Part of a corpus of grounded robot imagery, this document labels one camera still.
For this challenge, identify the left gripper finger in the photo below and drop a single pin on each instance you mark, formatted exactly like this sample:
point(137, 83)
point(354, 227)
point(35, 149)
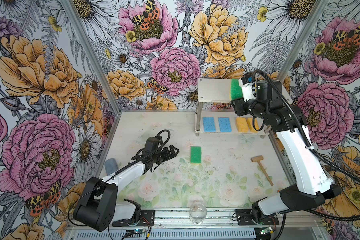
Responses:
point(172, 149)
point(172, 153)

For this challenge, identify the orange sponge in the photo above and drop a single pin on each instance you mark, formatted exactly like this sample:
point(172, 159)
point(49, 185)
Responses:
point(253, 125)
point(242, 125)

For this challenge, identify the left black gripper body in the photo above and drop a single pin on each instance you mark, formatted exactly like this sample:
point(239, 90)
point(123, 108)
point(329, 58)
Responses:
point(158, 156)

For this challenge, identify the small wooden mallet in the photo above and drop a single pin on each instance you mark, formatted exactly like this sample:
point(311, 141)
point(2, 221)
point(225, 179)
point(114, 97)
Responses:
point(258, 160)

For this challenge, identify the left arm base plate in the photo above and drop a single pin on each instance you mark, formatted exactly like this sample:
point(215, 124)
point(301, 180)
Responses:
point(146, 219)

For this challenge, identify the white two-tier shelf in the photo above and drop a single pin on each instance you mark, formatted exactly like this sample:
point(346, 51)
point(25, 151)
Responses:
point(212, 92)

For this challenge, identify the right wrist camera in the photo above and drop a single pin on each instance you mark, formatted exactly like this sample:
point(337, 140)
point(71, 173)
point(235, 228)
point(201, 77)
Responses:
point(248, 87)

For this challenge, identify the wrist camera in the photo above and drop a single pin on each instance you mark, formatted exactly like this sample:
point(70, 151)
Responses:
point(152, 144)
point(248, 87)

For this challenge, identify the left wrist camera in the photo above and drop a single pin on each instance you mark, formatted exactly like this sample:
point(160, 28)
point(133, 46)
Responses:
point(152, 144)

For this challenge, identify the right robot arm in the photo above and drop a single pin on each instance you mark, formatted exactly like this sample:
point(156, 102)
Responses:
point(313, 186)

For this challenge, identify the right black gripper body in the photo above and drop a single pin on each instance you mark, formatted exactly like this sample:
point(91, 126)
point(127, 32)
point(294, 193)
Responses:
point(256, 108)

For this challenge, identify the grey oval object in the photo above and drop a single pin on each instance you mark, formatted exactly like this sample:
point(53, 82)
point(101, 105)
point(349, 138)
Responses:
point(111, 166)

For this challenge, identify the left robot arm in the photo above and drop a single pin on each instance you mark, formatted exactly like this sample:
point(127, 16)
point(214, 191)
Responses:
point(98, 207)

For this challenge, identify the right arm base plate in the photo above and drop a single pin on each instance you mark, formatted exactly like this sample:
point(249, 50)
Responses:
point(252, 217)

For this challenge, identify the green scrub sponge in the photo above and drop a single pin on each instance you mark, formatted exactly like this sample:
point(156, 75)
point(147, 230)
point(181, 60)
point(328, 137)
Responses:
point(196, 155)
point(236, 89)

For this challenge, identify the blue sponge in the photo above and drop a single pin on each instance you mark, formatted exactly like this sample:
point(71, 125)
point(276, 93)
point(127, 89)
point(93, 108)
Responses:
point(209, 125)
point(225, 125)

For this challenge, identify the clear glass cup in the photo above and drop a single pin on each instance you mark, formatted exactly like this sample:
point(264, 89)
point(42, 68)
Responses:
point(198, 213)

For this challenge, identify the green circuit board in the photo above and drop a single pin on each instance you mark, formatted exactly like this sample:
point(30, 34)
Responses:
point(266, 231)

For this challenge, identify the aluminium front rail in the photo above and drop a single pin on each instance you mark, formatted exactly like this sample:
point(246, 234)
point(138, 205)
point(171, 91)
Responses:
point(178, 218)

